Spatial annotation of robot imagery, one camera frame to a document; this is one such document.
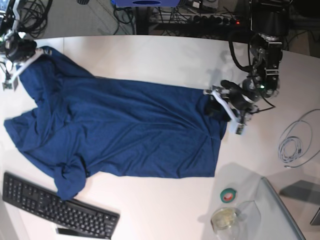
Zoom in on blue box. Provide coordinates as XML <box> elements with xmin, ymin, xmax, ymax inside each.
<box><xmin>111</xmin><ymin>0</ymin><xmax>180</xmax><ymax>7</ymax></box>

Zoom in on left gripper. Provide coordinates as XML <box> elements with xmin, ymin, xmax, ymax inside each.
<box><xmin>204</xmin><ymin>80</ymin><xmax>260</xmax><ymax>118</ymax></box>

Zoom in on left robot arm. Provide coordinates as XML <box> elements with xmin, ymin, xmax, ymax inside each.
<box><xmin>204</xmin><ymin>0</ymin><xmax>292</xmax><ymax>123</ymax></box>

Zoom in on clear glass bottle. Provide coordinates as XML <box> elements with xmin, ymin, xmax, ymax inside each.
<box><xmin>210</xmin><ymin>207</ymin><xmax>240</xmax><ymax>240</ymax></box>

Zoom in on black computer keyboard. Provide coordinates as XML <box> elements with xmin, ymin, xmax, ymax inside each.
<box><xmin>2</xmin><ymin>172</ymin><xmax>120</xmax><ymax>240</ymax></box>

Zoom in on dark blue t-shirt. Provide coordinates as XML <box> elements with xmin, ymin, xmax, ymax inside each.
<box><xmin>4</xmin><ymin>46</ymin><xmax>227</xmax><ymax>200</ymax></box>

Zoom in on green and red tape roll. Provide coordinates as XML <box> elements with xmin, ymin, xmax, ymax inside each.
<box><xmin>220</xmin><ymin>188</ymin><xmax>237</xmax><ymax>203</ymax></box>

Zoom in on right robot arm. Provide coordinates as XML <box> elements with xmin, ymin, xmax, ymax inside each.
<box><xmin>0</xmin><ymin>0</ymin><xmax>37</xmax><ymax>63</ymax></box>

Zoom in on coiled grey cable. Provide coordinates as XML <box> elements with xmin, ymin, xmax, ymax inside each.
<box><xmin>277</xmin><ymin>108</ymin><xmax>320</xmax><ymax>169</ymax></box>

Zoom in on black power strip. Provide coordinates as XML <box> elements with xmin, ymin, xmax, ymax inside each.
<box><xmin>173</xmin><ymin>12</ymin><xmax>243</xmax><ymax>26</ymax></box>

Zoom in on coiled black floor cable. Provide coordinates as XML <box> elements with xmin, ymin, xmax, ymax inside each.
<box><xmin>14</xmin><ymin>0</ymin><xmax>53</xmax><ymax>39</ymax></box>

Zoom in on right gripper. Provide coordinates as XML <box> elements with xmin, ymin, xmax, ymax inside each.
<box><xmin>4</xmin><ymin>38</ymin><xmax>37</xmax><ymax>62</ymax></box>

